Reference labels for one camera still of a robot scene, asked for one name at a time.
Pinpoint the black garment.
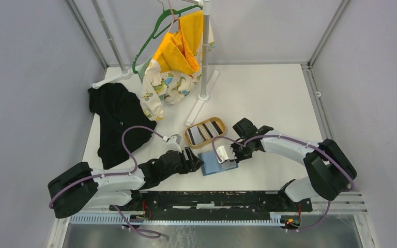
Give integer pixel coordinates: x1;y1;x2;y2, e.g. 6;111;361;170
88;83;157;169

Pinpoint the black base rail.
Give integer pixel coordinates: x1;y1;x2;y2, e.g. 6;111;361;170
119;191;313;221

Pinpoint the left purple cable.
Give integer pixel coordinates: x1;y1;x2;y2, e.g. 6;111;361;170
48;125;166;239

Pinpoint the yellow dinosaur print jacket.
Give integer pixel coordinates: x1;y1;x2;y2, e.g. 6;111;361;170
139;11;204;120

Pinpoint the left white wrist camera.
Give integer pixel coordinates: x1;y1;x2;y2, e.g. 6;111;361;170
162;134;182;152

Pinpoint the blue card holder wallet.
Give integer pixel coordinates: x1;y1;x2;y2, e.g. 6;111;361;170
197;151;239;176

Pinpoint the green clothes hanger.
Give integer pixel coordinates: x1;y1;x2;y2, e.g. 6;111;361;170
132;4;203;74

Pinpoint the oval wooden card tray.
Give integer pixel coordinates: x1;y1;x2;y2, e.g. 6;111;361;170
184;117;226;149

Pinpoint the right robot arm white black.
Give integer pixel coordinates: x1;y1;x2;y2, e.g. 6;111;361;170
231;118;357;211

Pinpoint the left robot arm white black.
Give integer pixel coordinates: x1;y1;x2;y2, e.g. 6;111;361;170
48;147;204;219

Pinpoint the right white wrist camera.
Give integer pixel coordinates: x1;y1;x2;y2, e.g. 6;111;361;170
216;145;236;164

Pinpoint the white metal clothes rack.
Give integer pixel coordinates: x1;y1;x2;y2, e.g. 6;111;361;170
92;1;219;126

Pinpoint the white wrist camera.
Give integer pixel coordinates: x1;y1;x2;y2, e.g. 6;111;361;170
216;145;236;164
162;134;182;152

